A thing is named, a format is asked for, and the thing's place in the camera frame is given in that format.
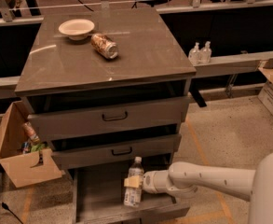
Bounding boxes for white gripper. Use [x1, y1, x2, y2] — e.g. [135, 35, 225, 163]
[124, 170, 168, 194]

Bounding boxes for clear plastic water bottle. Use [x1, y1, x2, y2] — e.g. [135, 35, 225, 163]
[124, 157, 144, 207]

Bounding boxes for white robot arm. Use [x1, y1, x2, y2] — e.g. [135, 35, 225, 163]
[124, 153, 273, 224]

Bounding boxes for grey bottom drawer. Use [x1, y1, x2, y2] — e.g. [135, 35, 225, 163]
[72, 160, 190, 224]

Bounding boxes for grey drawer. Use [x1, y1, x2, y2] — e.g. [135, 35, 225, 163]
[51, 133, 182, 170]
[29, 96, 188, 141]
[72, 160, 190, 224]

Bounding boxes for grey middle drawer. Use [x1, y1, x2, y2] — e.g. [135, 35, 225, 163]
[51, 133, 182, 170]

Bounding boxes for grey drawer cabinet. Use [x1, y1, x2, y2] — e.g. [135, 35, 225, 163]
[15, 8, 196, 167]

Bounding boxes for grey top drawer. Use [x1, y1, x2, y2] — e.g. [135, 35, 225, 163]
[29, 96, 188, 141]

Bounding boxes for left clear sanitizer bottle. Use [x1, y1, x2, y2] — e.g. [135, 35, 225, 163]
[188, 42, 200, 64]

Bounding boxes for clear sanitizer bottle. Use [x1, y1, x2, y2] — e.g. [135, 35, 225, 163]
[200, 41, 212, 63]
[188, 42, 200, 64]

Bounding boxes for right clear sanitizer bottle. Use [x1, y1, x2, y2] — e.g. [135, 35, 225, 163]
[200, 41, 212, 63]

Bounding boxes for snack items in box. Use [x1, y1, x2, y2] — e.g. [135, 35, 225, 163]
[21, 122, 48, 154]

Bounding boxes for brown cardboard box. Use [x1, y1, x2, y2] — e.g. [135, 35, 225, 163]
[0, 102, 62, 188]

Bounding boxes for brown soda can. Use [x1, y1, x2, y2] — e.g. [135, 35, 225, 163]
[91, 33, 118, 59]

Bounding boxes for white paper bowl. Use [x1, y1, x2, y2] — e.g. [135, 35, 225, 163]
[59, 19, 95, 40]

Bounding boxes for black cable on floor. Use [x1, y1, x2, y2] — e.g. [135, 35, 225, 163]
[0, 199, 24, 224]

